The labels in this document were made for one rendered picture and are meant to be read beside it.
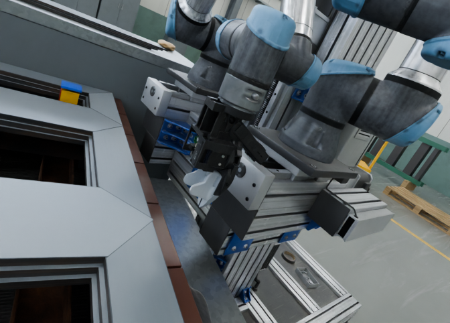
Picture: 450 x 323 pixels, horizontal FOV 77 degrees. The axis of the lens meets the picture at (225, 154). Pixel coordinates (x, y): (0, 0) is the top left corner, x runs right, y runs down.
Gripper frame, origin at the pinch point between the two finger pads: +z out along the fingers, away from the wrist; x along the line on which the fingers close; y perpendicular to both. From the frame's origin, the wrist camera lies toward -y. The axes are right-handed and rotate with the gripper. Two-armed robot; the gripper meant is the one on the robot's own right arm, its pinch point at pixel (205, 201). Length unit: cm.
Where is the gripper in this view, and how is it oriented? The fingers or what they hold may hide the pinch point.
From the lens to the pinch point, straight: 57.1
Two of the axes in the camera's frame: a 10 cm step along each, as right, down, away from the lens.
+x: 4.1, 4.7, -7.8
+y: -8.3, -1.7, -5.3
